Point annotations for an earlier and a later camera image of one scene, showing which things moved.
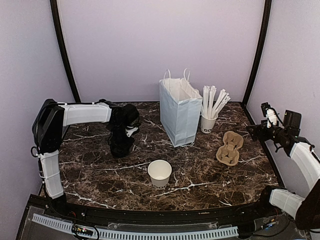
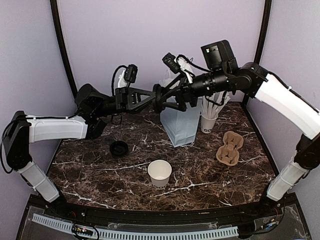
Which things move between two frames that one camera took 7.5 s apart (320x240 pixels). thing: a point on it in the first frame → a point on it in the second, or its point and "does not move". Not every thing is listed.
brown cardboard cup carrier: [228, 154] does not move
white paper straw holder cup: [207, 124] does not move
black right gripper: [257, 128] → [184, 87]
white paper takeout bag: [180, 106] does not move
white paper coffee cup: [160, 171] does not move
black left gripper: [112, 140] → [124, 98]
